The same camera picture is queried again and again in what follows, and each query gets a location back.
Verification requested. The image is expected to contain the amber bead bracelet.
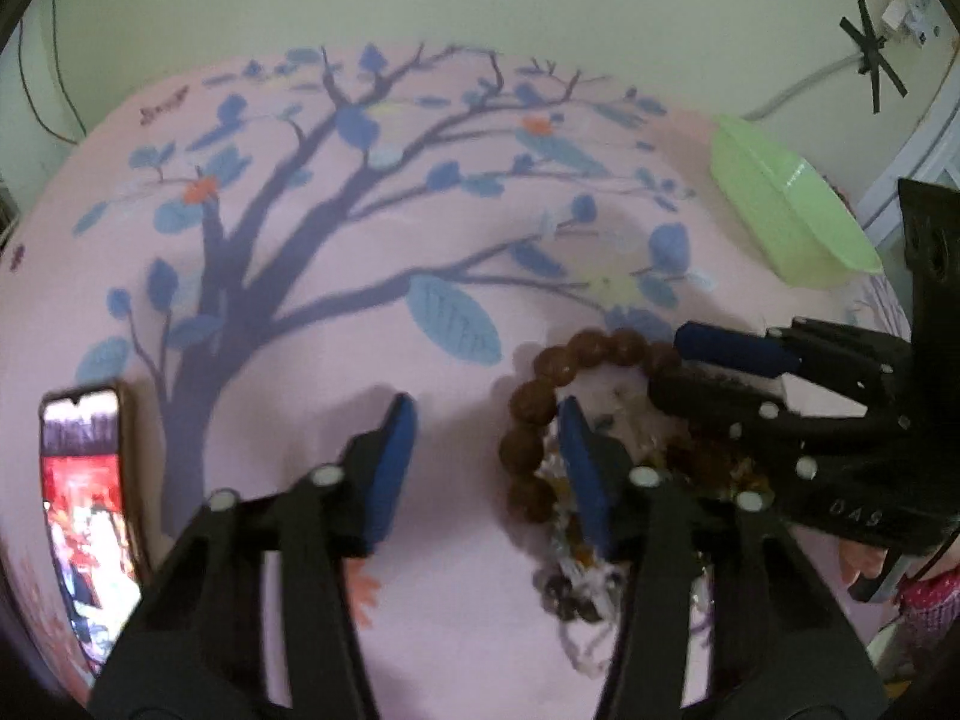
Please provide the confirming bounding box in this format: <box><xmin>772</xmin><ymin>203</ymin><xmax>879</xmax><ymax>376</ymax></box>
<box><xmin>664</xmin><ymin>431</ymin><xmax>775</xmax><ymax>505</ymax></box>

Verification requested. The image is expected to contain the green plastic container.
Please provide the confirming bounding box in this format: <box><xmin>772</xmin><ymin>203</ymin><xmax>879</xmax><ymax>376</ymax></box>
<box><xmin>711</xmin><ymin>115</ymin><xmax>884</xmax><ymax>290</ymax></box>

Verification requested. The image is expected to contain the pink tree print bedsheet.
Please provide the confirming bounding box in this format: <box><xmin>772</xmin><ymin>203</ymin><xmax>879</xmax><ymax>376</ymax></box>
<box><xmin>0</xmin><ymin>41</ymin><xmax>960</xmax><ymax>720</ymax></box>

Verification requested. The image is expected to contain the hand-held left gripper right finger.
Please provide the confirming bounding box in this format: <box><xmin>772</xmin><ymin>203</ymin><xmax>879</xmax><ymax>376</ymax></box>
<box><xmin>557</xmin><ymin>394</ymin><xmax>892</xmax><ymax>720</ymax></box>

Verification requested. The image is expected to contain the dark glass bead bracelet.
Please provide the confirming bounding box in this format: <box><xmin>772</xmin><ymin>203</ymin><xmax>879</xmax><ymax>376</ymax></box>
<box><xmin>534</xmin><ymin>561</ymin><xmax>628</xmax><ymax>623</ymax></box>

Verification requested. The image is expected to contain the person's right hand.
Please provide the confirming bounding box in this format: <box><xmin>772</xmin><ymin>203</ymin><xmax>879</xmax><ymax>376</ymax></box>
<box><xmin>839</xmin><ymin>539</ymin><xmax>887</xmax><ymax>587</ymax></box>

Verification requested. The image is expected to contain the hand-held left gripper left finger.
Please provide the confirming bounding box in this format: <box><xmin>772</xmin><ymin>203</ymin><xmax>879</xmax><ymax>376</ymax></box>
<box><xmin>88</xmin><ymin>392</ymin><xmax>418</xmax><ymax>720</ymax></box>

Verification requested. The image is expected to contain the smartphone with lit screen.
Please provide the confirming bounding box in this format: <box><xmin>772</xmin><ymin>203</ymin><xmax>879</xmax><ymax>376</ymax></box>
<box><xmin>37</xmin><ymin>381</ymin><xmax>145</xmax><ymax>677</ymax></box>

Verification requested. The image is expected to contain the white wall cable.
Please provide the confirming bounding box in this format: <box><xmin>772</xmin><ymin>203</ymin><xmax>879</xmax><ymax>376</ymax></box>
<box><xmin>742</xmin><ymin>51</ymin><xmax>863</xmax><ymax>122</ymax></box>

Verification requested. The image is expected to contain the black wall cable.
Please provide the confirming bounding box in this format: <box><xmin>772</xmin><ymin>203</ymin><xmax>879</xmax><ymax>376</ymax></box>
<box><xmin>18</xmin><ymin>0</ymin><xmax>85</xmax><ymax>148</ymax></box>

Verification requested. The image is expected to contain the pink dotted clothing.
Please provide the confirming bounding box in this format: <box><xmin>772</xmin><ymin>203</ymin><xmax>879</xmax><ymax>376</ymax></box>
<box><xmin>870</xmin><ymin>532</ymin><xmax>960</xmax><ymax>685</ymax></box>

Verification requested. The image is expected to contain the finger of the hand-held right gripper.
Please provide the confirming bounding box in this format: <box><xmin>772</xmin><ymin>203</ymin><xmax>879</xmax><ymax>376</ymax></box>
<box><xmin>673</xmin><ymin>317</ymin><xmax>914</xmax><ymax>415</ymax></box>
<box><xmin>648</xmin><ymin>368</ymin><xmax>914</xmax><ymax>482</ymax></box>

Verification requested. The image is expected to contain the white power strip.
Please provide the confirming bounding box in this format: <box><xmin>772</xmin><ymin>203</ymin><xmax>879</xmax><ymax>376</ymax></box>
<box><xmin>880</xmin><ymin>0</ymin><xmax>943</xmax><ymax>55</ymax></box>

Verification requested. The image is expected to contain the brown wooden bead bracelet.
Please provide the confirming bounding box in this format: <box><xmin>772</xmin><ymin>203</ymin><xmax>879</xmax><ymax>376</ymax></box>
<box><xmin>499</xmin><ymin>326</ymin><xmax>683</xmax><ymax>527</ymax></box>

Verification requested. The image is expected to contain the black tape cross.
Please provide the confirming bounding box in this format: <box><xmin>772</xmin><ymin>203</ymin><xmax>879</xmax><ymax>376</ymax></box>
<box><xmin>838</xmin><ymin>0</ymin><xmax>909</xmax><ymax>118</ymax></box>

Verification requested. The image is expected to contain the white door frame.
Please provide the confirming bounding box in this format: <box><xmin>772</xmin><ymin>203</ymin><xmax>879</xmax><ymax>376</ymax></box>
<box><xmin>855</xmin><ymin>67</ymin><xmax>960</xmax><ymax>242</ymax></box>

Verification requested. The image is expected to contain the clear crystal bead necklace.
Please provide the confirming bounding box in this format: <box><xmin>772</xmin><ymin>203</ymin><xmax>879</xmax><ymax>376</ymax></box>
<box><xmin>553</xmin><ymin>600</ymin><xmax>632</xmax><ymax>680</ymax></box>

